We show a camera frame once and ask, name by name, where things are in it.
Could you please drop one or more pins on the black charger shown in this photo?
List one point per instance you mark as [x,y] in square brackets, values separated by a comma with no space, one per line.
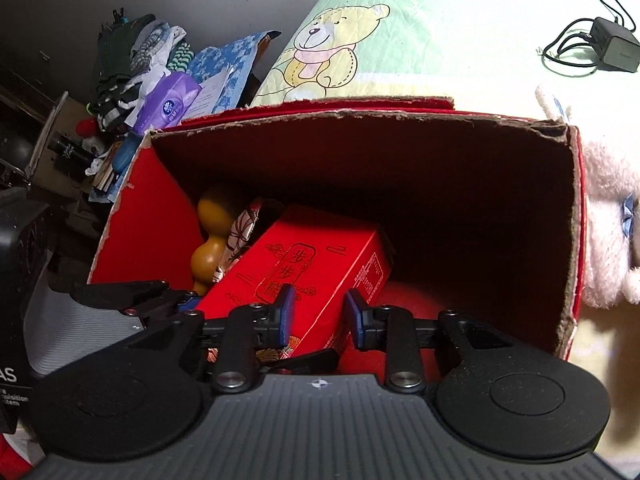
[617,45]

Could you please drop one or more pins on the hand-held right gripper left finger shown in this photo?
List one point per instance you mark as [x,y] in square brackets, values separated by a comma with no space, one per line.
[287,310]

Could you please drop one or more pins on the red gift carton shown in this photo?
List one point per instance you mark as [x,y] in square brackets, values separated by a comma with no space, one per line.
[320,260]

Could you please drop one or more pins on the red cardboard box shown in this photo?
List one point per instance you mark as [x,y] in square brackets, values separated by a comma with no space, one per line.
[145,220]

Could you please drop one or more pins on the small red toy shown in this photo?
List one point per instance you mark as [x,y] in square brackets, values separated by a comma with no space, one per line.
[87,125]

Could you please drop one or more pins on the white plush toy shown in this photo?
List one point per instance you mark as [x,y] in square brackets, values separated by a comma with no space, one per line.
[610,200]

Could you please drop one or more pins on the blue floral paper bag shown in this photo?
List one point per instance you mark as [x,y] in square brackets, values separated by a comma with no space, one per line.
[225,67]

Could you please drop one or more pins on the white red patterned pouch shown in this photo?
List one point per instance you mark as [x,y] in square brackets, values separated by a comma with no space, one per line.
[245,230]

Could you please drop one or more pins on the brown wooden gourd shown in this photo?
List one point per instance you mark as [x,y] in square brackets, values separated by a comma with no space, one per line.
[215,255]

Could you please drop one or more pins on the pile of clothes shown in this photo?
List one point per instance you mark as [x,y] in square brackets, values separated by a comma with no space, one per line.
[135,55]

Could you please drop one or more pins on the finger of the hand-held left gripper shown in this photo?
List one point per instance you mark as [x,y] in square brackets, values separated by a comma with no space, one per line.
[310,360]
[130,295]

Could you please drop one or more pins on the stack of small booklets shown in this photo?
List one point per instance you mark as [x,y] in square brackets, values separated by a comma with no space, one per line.
[107,172]

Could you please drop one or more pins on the red cloth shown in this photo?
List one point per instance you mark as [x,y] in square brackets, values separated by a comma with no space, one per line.
[15,455]

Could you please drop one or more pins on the bear printed blanket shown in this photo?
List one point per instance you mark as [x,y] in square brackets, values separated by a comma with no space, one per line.
[450,35]

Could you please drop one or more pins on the purple tissue pack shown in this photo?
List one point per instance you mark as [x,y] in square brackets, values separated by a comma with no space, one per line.
[165,100]

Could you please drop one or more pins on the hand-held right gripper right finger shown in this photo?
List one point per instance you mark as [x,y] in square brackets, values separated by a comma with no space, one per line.
[355,320]

